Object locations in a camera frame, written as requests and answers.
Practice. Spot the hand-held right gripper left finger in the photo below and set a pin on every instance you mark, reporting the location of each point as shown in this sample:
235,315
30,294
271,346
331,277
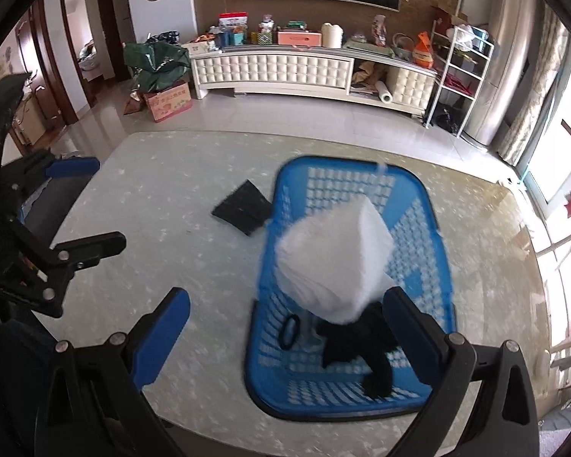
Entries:
162,333

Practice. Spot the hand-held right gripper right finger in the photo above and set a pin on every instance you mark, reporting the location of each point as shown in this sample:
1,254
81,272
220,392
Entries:
418,338

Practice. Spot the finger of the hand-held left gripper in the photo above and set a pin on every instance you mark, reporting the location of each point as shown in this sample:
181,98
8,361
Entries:
90,247
71,166

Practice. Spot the black clothing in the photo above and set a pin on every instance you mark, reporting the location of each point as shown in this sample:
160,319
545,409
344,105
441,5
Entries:
352,342

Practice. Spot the white quilted towel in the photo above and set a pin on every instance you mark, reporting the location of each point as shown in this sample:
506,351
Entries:
333,257

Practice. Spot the blue plastic basket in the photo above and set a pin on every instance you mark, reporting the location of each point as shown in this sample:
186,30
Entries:
357,164

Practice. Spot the printed cardboard box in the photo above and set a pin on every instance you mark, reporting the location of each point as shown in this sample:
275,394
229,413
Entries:
169,102

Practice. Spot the green bag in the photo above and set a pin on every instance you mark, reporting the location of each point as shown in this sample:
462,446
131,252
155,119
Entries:
154,64

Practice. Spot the black folded cloth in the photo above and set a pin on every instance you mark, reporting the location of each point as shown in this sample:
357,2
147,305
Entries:
242,207

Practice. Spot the red snack box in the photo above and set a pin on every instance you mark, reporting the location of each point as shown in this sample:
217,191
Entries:
233,20

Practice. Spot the cream tufted TV cabinet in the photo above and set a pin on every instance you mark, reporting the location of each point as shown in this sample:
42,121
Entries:
276,74

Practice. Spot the paper towel roll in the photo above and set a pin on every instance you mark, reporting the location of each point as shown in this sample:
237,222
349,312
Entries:
384,93

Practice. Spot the white shelf rack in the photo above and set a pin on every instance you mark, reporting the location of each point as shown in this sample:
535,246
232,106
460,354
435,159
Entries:
437,81

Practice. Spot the pink storage box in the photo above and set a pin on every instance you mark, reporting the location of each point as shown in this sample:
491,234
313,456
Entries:
299,39

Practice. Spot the patterned curtain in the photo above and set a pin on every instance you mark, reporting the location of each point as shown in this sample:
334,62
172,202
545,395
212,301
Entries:
537,95

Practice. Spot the orange bag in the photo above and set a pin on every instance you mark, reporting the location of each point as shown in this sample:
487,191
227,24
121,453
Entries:
422,54

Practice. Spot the cream jar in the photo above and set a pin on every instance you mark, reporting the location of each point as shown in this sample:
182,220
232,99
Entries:
332,35

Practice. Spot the silver standing air conditioner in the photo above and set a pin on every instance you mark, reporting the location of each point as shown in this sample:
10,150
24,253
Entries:
499,57

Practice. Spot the white plastic bag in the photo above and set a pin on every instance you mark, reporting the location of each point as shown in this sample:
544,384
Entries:
461,35

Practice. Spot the wooden door frame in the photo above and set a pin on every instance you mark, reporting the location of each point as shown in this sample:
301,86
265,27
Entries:
66,57

